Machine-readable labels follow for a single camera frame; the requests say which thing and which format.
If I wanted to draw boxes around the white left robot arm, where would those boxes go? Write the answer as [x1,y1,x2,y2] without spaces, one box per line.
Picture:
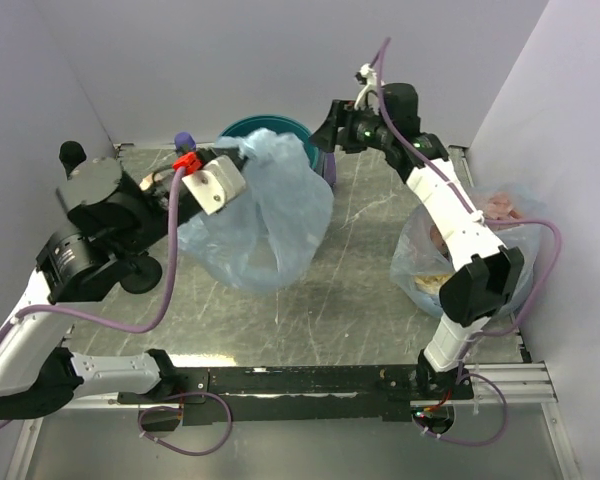
[0,147,248,421]

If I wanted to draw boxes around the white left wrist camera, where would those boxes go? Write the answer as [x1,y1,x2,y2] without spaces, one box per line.
[172,149,247,215]

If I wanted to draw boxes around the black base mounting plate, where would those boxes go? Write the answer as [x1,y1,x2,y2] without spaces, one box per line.
[117,364,474,426]

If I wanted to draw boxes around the purple microphone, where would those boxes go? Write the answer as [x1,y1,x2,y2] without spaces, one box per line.
[174,132,196,156]

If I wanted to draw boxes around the black microphone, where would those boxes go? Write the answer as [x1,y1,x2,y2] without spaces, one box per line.
[59,141,87,177]

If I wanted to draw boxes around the teal plastic trash bin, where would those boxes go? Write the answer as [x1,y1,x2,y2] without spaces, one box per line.
[219,114,324,174]

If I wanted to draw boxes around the purple metronome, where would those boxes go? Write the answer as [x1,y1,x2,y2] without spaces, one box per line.
[322,153,337,188]

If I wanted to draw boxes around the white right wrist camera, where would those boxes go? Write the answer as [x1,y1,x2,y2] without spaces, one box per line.
[354,63,384,110]

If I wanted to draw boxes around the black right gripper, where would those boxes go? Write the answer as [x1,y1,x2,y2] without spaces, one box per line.
[308,99,393,154]

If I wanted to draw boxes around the black round stand base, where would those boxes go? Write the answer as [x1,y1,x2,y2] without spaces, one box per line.
[120,256,162,295]

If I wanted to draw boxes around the light blue trash bag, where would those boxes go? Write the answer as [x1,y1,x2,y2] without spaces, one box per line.
[178,128,334,293]

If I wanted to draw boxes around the beige microphone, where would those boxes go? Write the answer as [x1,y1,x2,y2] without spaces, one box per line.
[139,172,163,194]

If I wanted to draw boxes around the clear bag with trash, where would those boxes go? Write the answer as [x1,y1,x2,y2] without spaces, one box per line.
[389,182,549,321]

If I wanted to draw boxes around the aluminium frame rail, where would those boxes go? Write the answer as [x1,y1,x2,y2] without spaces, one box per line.
[29,359,556,411]

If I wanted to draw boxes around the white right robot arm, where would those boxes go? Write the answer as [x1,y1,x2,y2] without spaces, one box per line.
[310,83,524,399]

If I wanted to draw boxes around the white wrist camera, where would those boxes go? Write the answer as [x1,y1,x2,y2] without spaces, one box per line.
[354,63,384,110]
[172,149,247,215]

